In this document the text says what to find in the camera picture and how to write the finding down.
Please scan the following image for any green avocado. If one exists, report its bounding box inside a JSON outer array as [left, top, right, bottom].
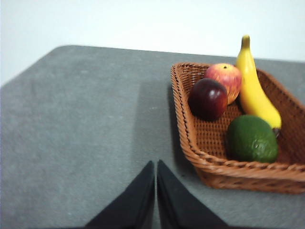
[[225, 114, 279, 164]]

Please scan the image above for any red and yellow apple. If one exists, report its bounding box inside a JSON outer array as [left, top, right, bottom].
[[204, 62, 243, 105]]

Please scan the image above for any brown woven wicker basket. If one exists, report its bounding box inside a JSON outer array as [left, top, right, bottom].
[[171, 62, 305, 195]]

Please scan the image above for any yellow banana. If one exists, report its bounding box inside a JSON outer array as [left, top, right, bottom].
[[235, 34, 283, 139]]

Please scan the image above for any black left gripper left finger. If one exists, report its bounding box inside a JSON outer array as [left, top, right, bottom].
[[84, 160, 155, 229]]

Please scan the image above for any dark red plum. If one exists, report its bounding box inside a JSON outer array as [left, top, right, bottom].
[[188, 78, 229, 121]]

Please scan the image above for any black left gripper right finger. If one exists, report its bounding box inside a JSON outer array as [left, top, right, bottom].
[[156, 159, 230, 229]]

